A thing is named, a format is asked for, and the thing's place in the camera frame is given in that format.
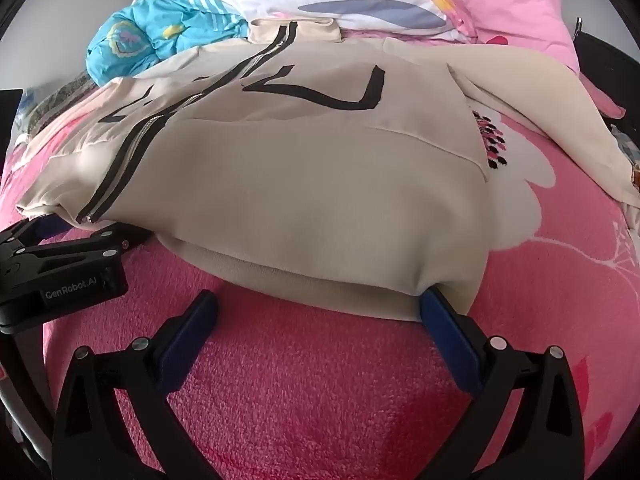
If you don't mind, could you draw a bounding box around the beige zip-up hoodie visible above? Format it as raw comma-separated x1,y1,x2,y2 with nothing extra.
16,24,639,321

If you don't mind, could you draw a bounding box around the pink fleece bed blanket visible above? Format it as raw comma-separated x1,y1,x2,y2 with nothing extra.
0,29,640,480

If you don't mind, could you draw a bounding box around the blue cartoon pillow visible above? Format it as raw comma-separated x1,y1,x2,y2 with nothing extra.
86,0,248,86

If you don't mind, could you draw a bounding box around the black bedside furniture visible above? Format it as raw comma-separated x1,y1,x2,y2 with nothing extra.
573,18,639,129

